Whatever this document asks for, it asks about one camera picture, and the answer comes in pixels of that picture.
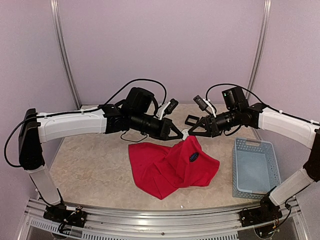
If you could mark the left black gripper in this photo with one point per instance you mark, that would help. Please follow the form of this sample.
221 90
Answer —
163 134

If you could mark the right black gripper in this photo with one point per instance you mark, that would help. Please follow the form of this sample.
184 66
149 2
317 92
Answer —
214 131

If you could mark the red t-shirt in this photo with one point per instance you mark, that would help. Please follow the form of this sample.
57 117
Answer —
160 170

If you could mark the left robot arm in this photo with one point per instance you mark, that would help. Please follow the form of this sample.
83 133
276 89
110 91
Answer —
39 128

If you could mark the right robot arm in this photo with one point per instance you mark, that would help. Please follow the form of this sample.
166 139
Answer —
291 156

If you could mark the blue round brooch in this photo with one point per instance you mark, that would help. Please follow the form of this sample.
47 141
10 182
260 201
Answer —
194 157

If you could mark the blue plastic basket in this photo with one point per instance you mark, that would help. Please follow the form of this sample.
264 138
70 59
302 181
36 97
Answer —
255 168

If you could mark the black square frame left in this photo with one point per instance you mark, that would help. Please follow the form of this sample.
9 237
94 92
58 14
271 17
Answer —
191 120

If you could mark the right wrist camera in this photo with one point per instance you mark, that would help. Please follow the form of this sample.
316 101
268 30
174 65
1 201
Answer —
235 99

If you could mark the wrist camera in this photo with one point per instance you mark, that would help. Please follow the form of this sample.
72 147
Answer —
235 99
138 100

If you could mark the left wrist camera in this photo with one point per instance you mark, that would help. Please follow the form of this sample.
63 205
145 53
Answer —
138 100

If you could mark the right aluminium corner post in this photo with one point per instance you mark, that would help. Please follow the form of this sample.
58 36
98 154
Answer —
260 44

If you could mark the aluminium corner post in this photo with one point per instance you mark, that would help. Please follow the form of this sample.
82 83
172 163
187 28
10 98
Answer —
55 11
260 44

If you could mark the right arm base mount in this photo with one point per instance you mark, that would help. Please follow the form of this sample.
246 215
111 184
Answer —
260 216

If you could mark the aluminium front rail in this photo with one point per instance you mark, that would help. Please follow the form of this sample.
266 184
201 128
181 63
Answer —
238 222

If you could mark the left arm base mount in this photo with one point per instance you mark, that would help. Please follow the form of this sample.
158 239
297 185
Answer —
68 215

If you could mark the left aluminium corner post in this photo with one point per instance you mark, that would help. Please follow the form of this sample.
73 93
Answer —
55 11

